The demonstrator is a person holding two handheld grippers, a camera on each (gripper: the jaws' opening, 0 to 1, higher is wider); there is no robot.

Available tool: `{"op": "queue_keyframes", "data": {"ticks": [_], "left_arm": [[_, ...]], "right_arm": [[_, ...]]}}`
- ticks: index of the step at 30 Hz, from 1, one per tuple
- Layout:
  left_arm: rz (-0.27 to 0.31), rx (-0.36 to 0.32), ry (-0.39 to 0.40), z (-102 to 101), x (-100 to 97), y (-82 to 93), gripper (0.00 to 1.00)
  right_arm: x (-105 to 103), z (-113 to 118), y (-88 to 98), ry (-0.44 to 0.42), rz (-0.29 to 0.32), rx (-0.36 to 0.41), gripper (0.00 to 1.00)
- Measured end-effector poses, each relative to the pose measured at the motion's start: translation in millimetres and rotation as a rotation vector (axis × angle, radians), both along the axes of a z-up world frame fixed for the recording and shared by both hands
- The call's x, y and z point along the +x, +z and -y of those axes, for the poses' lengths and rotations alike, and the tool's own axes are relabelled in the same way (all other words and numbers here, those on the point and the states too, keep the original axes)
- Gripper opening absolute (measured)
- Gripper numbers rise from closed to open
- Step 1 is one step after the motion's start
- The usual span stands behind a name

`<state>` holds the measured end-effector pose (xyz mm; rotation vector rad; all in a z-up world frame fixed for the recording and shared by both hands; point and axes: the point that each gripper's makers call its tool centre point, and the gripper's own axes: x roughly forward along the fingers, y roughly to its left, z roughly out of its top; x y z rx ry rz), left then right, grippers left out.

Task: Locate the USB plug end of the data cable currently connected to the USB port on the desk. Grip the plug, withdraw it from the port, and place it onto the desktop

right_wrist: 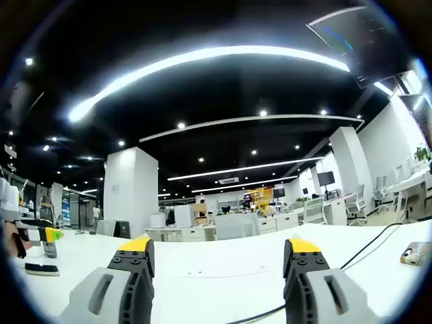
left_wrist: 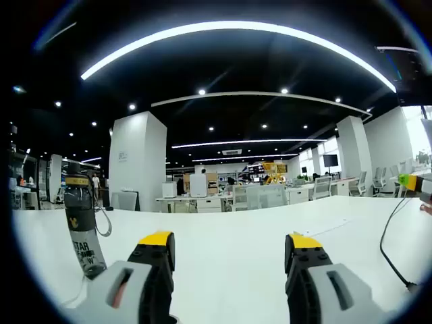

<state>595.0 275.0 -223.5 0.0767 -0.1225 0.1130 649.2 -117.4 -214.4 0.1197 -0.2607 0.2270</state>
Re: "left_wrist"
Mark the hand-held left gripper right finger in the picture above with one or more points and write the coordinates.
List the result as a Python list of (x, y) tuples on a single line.
[(354, 297)]

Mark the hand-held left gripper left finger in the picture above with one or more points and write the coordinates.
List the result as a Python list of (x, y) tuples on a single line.
[(101, 293)]

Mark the white desk desktop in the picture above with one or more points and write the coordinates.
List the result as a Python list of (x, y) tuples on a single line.
[(229, 256)]

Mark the white office desk row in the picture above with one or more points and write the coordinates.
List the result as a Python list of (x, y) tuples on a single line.
[(209, 204)]

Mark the green potted plant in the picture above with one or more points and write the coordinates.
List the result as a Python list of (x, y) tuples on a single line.
[(423, 158)]

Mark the white office chair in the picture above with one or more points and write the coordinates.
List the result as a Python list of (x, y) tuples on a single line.
[(379, 179), (266, 197), (358, 182), (322, 187)]

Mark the dark transparent water bottle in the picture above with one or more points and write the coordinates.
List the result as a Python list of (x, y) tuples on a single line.
[(79, 216)]

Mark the black monitor on stand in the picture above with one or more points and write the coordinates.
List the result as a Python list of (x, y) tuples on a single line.
[(330, 160)]

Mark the white leaning panel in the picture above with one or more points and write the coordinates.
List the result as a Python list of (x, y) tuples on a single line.
[(125, 201)]

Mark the small white box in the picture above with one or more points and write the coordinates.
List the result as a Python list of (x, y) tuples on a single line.
[(169, 189)]

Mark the yellow lift machine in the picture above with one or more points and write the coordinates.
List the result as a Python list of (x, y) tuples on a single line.
[(273, 172)]

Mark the brown cardboard boxes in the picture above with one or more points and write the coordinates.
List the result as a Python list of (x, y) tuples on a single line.
[(212, 184)]

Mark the ceiling air conditioner vent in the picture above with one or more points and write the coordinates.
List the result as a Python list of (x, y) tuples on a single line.
[(231, 152)]

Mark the long curved ceiling light strip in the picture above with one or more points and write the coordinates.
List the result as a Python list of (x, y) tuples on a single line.
[(236, 26)]

